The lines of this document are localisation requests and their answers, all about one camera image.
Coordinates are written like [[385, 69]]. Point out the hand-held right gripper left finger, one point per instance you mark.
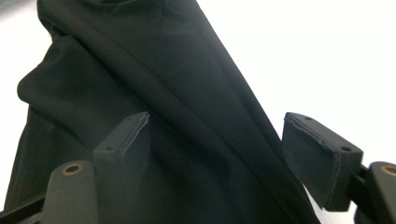
[[121, 174]]

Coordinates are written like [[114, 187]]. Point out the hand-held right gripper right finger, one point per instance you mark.
[[317, 161]]

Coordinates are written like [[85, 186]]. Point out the black shorts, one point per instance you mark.
[[155, 62]]

